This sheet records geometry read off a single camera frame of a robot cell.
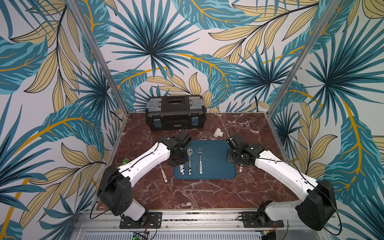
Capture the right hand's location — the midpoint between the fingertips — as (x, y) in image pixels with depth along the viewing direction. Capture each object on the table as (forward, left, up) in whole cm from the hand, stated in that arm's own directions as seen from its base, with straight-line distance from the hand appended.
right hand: (230, 156), depth 82 cm
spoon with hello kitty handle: (-6, +37, -11) cm, 40 cm away
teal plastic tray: (+3, +12, -10) cm, 16 cm away
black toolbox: (+29, +36, +6) cm, 47 cm away
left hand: (-3, +27, 0) cm, 27 cm away
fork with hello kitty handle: (+2, +16, -11) cm, 20 cm away
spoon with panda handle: (-2, -8, -12) cm, 15 cm away
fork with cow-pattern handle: (-6, +27, -1) cm, 27 cm away
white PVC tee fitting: (+23, +3, -9) cm, 25 cm away
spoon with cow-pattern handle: (+9, +23, -10) cm, 26 cm away
